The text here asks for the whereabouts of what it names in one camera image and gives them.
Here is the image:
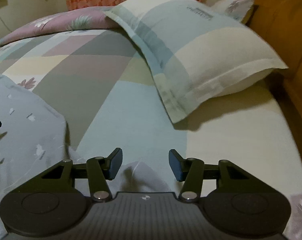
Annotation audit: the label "grey patterned pyjama trousers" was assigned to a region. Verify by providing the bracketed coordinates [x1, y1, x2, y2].
[0, 74, 187, 239]

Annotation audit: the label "checked patchwork bed sheet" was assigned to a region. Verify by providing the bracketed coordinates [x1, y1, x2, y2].
[0, 30, 302, 239]

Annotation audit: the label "checked pastel pillow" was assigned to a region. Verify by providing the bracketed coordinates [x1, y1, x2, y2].
[106, 0, 287, 123]

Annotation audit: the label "purple floral rolled quilt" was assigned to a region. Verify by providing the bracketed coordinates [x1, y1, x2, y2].
[0, 7, 119, 47]

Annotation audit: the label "small floral back pillow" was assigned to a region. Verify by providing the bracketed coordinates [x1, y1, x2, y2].
[211, 0, 255, 24]

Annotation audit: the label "wooden headboard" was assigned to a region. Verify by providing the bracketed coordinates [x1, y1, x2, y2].
[228, 0, 302, 140]

